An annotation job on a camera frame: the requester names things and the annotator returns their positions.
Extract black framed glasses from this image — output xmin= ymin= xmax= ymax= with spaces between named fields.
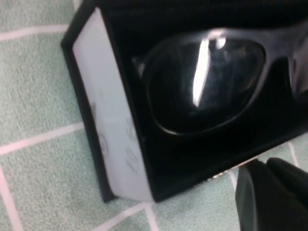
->
xmin=131 ymin=23 xmax=308 ymax=137

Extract black glasses case printed side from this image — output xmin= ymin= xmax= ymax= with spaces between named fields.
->
xmin=60 ymin=0 xmax=308 ymax=203

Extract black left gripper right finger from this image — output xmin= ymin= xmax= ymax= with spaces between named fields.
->
xmin=266 ymin=157 xmax=308 ymax=209

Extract green checked tablecloth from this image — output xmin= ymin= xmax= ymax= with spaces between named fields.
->
xmin=0 ymin=0 xmax=308 ymax=231

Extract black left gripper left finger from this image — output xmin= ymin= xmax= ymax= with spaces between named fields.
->
xmin=234 ymin=160 xmax=308 ymax=231

